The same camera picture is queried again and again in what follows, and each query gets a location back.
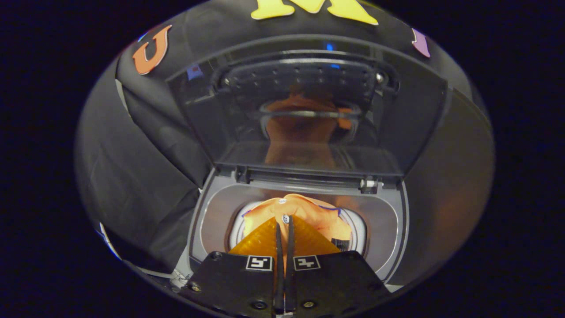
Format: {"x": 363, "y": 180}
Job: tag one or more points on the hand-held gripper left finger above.
{"x": 229, "y": 287}

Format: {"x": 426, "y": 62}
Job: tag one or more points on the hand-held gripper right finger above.
{"x": 335, "y": 285}

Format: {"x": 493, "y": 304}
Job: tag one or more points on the orange polo shirt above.
{"x": 318, "y": 216}

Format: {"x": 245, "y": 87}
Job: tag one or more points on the dark washing machine lid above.
{"x": 309, "y": 132}

